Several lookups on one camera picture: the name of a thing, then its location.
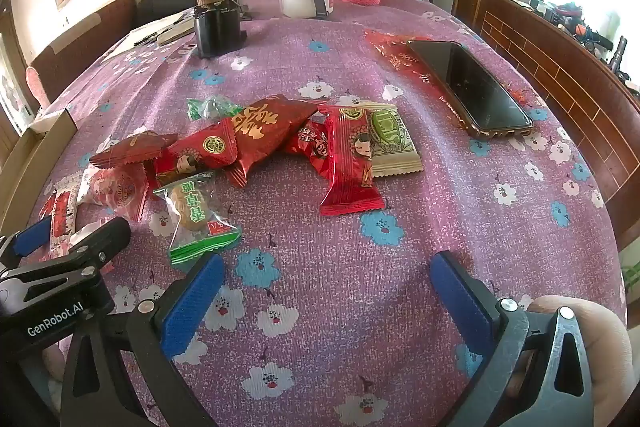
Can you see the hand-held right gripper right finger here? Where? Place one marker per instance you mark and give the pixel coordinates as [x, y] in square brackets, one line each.
[462, 302]

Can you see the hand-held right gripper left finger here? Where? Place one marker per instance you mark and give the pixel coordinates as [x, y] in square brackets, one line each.
[192, 307]

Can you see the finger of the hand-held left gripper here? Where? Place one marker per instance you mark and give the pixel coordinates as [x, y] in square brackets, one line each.
[100, 237]
[27, 239]

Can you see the white pink snack packet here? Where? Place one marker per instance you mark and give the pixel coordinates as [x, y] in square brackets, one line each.
[75, 243]

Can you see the red white snack packet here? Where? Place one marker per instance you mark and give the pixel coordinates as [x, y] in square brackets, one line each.
[62, 212]

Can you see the pink round pastry packet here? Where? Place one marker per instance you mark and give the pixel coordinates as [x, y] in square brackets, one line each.
[112, 192]

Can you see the cardboard box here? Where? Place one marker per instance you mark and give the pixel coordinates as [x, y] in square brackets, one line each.
[35, 157]

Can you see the green clear peanut snack packet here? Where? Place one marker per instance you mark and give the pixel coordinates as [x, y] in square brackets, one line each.
[197, 217]

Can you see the dark red snack packet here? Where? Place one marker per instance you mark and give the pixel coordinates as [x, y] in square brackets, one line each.
[132, 148]

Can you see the red cartoon-print snack packet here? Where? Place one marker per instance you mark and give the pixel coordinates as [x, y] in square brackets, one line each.
[350, 167]
[200, 149]

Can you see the small green clear candy packet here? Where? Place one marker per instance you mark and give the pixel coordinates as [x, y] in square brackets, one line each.
[210, 107]

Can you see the cream green-label snack packet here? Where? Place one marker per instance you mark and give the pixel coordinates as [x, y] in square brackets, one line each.
[395, 142]

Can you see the large red gold-print snack packet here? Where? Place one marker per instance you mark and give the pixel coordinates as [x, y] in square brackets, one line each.
[265, 122]

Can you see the small red snack packet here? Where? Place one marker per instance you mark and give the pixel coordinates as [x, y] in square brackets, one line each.
[306, 143]

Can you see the purple floral tablecloth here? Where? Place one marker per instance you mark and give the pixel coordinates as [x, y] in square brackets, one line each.
[325, 257]

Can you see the pink floral cushion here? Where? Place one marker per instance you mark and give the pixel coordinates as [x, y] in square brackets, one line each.
[36, 84]

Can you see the white paper sheets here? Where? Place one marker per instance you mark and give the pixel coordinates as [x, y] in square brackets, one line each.
[140, 34]

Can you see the black smartphone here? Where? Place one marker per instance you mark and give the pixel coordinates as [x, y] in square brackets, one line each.
[472, 87]

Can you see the closed notebook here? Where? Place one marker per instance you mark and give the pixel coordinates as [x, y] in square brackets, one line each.
[175, 32]

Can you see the dark sofa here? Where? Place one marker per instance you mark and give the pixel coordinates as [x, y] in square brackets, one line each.
[150, 2]

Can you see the brown wooden cabinet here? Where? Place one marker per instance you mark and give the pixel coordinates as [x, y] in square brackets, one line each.
[550, 57]

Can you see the red plastic bag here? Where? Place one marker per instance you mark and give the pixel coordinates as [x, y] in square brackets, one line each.
[390, 47]

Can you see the clutter of dark tools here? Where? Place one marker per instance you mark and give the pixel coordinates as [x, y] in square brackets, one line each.
[575, 19]

